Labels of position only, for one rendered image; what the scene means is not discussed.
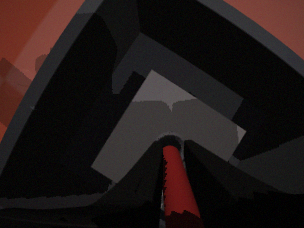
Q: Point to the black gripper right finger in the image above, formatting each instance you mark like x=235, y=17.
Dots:
x=228, y=198

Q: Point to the red peg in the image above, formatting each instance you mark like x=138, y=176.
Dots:
x=180, y=207

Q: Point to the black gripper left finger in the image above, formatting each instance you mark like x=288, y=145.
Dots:
x=134, y=202

